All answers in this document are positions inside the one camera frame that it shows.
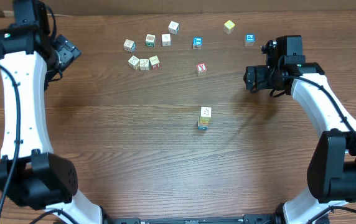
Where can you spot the wooden block blue side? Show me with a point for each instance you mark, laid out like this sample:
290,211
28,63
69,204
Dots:
129,45

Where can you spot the wooden block yellow K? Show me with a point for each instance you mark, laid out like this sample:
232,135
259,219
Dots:
204,120

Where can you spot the blue top wooden block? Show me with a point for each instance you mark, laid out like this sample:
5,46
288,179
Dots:
202,126

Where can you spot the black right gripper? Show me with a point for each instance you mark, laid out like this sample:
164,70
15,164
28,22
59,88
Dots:
251,76

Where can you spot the wooden block J side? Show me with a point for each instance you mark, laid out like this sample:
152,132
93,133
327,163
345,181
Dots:
173,27

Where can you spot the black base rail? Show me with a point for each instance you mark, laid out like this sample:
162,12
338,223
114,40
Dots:
190,221

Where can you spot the wooden block red side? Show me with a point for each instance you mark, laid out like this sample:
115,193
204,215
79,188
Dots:
154,62

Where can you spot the wooden block far left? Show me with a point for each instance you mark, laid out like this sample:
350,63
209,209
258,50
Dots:
134,62

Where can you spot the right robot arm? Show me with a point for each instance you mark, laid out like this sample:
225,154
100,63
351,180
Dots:
331,174

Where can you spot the blue top turtle block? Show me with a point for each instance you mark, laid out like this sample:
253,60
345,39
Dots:
249,40

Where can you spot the blue top middle block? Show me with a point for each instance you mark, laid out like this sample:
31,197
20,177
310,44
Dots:
197,43

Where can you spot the wooden block green edge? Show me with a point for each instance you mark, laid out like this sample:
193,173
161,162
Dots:
144,65

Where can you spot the green sided wooden block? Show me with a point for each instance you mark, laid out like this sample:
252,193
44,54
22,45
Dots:
150,40

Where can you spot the red Y wooden block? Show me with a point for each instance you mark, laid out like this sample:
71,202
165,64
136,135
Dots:
201,69

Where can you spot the yellow top wooden block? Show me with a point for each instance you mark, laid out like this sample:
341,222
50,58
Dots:
228,27

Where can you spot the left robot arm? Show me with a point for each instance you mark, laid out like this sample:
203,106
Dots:
33,54

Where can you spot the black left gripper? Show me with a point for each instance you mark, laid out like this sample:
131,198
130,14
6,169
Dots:
69,51

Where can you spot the plain wooden block yellow side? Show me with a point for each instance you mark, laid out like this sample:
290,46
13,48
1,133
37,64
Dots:
205,112

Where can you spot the plain top wooden block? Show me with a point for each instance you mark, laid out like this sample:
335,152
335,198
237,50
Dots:
166,40

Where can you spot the brown cardboard backdrop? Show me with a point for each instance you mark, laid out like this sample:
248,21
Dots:
123,7

